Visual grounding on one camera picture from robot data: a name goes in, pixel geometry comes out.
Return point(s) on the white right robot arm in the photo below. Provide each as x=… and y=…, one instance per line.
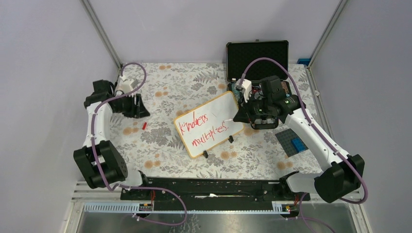
x=271, y=98

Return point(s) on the aluminium frame rail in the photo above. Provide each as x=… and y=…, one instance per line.
x=104, y=200

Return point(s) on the yellow framed whiteboard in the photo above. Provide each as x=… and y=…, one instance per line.
x=203, y=127

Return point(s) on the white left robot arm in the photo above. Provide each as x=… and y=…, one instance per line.
x=98, y=160

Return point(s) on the black poker chip case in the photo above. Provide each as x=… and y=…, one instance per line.
x=240, y=54

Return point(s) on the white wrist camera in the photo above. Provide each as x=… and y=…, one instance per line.
x=244, y=87
x=125, y=85

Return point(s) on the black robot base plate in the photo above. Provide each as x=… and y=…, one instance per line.
x=177, y=194

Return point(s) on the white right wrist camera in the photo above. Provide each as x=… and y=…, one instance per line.
x=244, y=87

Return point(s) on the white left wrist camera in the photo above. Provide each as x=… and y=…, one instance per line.
x=125, y=85

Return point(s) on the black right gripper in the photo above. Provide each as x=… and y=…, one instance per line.
x=247, y=117

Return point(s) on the blue lego brick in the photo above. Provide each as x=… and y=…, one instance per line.
x=298, y=145

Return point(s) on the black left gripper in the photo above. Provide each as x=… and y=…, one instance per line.
x=139, y=110

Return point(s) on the floral patterned table mat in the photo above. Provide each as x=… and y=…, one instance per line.
x=172, y=89

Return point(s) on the grey lego baseplate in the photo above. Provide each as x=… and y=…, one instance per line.
x=284, y=138

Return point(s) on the blue box in corner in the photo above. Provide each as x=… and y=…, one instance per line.
x=304, y=61

